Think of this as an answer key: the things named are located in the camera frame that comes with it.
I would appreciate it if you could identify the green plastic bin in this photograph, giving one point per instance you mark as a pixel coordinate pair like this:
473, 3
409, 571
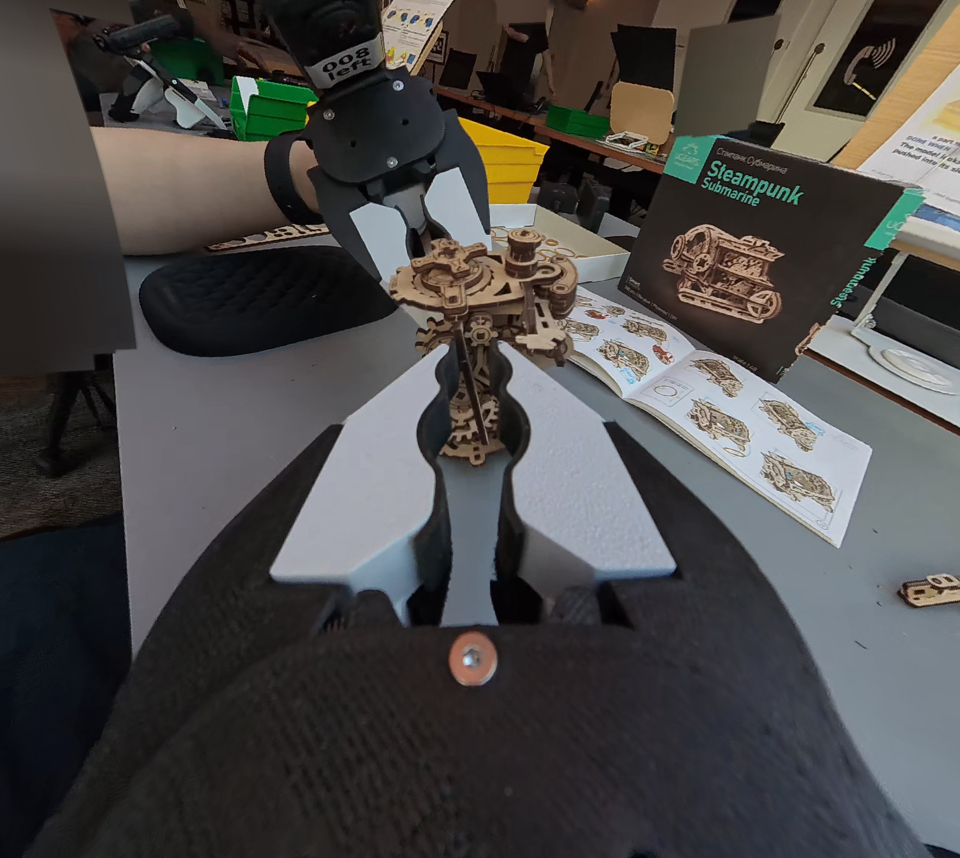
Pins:
270, 108
577, 121
191, 60

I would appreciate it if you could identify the white cardboard tray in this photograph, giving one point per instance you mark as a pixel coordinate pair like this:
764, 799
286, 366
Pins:
585, 251

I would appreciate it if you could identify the tan wooden board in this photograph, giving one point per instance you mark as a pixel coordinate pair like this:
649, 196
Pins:
643, 114

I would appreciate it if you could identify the wooden gear assembly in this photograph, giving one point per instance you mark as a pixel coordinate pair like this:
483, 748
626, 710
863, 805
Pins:
469, 442

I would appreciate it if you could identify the black tripod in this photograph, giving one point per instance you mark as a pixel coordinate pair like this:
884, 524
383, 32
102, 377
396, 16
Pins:
71, 423

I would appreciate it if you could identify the person's left forearm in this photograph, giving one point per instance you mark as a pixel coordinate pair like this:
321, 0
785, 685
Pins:
187, 191

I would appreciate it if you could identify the dark puzzle box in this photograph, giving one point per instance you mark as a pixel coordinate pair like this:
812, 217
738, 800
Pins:
750, 258

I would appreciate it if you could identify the white instruction booklet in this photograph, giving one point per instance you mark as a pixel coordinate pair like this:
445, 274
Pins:
720, 423

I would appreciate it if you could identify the wooden part sheet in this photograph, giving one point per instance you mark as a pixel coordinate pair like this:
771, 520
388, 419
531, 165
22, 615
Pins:
262, 237

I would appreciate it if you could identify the black framed poster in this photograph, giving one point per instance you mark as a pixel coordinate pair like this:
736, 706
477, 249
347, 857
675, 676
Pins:
881, 52

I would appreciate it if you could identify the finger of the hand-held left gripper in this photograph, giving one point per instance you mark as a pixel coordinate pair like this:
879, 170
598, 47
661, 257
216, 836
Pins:
382, 240
459, 210

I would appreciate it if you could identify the wooden slotted part strip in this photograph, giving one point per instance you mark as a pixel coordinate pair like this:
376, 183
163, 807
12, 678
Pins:
934, 590

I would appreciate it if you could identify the white lamp stand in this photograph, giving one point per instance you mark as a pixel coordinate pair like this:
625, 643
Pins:
907, 348

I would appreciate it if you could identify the person's dark pants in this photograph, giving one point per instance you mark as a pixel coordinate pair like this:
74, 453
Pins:
60, 648

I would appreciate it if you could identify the wooden mechanical model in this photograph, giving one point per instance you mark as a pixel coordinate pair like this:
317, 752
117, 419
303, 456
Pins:
465, 273

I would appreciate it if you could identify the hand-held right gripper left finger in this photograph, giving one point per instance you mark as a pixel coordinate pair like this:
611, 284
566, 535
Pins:
360, 498

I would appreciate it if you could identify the white printed sign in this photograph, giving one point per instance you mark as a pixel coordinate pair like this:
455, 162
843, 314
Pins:
915, 138

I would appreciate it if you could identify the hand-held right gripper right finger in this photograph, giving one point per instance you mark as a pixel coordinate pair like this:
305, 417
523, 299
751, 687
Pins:
585, 498

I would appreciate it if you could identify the yellow plastic bin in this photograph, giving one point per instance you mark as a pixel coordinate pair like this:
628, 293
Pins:
510, 161

